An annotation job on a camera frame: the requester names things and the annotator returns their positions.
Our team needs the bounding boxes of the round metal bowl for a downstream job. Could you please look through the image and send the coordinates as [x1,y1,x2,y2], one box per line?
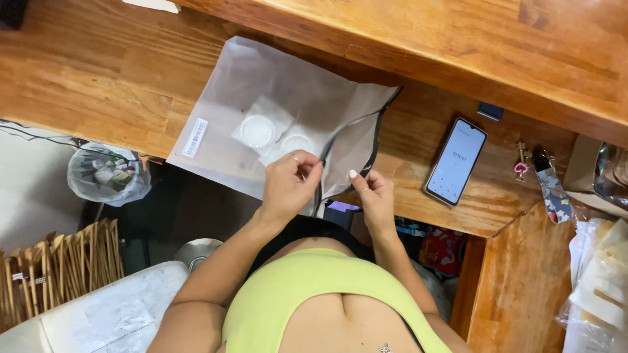
[174,238,224,273]

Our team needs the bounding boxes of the blue strap bag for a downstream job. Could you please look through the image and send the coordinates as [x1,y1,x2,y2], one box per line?
[394,217,428,261]

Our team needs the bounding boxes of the white marbled seat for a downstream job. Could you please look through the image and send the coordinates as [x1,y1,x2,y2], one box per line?
[0,260,190,353]

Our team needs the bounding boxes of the black object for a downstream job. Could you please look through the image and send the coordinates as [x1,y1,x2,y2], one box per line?
[0,0,29,30]

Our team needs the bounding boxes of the woven wicker basket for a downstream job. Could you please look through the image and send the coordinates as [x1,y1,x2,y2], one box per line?
[0,218,125,335]

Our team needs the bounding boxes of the heap of clear plastic bags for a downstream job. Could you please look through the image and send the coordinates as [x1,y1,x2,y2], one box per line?
[555,216,628,353]

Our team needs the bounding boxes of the dark box with purple label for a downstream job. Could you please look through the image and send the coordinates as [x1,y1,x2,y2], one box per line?
[322,198,362,231]

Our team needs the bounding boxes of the frosted plastic zip bag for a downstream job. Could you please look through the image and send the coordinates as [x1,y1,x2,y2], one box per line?
[166,35,403,219]

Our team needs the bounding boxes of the person's left hand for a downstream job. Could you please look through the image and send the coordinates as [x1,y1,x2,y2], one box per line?
[257,149,324,224]

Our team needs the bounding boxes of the smartphone with lit screen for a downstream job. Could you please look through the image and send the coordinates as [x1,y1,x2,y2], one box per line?
[423,117,488,208]

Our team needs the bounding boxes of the floral lanyard strap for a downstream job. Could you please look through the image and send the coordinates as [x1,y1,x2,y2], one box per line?
[532,147,574,225]

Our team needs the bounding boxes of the light green crop top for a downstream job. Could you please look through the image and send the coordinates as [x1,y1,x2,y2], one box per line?
[221,247,453,353]

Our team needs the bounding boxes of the person's right hand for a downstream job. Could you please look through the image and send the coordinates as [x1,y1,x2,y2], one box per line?
[348,169,397,237]

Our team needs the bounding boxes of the black shorts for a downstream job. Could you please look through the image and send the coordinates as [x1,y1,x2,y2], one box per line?
[247,215,376,277]

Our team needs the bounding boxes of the cardboard box with shiny contents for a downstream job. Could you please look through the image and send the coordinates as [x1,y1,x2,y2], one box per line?
[562,134,628,219]

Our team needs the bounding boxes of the black cable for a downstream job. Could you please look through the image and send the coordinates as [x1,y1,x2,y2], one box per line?
[0,120,144,163]

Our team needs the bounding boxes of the keys with pink heart ring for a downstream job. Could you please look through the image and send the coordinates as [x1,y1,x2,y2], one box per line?
[513,141,533,183]

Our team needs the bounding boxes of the red patterned bag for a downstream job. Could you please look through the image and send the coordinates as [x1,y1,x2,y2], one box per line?
[418,225,467,278]

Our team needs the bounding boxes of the raised wooden shelf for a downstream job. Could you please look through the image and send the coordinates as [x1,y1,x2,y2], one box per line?
[169,0,628,149]

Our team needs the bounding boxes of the pearl bracelet in clear packet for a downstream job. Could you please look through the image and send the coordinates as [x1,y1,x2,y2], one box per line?
[259,125,325,167]
[231,95,295,158]

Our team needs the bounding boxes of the white paper sheet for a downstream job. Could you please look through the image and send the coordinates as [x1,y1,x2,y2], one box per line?
[121,0,182,14]

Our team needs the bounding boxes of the trash bin with plastic liner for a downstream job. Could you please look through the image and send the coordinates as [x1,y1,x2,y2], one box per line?
[67,142,153,208]

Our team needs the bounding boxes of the small dark blue box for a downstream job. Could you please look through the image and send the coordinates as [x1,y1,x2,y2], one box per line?
[477,101,505,122]

